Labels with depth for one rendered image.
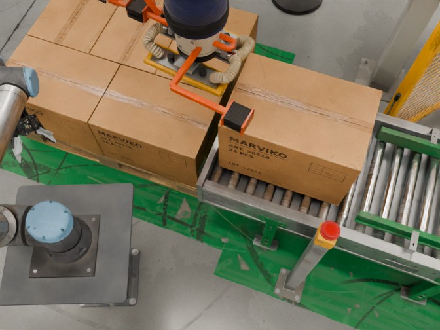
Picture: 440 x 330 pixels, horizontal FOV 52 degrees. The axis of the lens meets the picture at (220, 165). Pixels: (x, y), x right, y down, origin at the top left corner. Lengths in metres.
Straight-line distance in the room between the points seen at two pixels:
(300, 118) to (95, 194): 0.93
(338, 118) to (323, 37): 1.58
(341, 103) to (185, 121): 0.81
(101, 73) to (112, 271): 1.15
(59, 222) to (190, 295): 1.10
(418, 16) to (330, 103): 0.96
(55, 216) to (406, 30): 2.09
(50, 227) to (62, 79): 1.12
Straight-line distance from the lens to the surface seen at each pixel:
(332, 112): 1.95
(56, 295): 1.94
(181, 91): 1.57
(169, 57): 1.78
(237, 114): 1.50
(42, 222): 1.72
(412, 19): 2.78
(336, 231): 1.63
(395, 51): 2.97
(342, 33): 3.51
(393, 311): 2.74
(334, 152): 1.85
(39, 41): 2.84
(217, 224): 2.68
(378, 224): 2.18
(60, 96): 2.57
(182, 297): 2.60
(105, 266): 1.91
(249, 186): 2.18
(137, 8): 1.82
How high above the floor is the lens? 2.56
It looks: 65 degrees down
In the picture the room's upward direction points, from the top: 1 degrees counter-clockwise
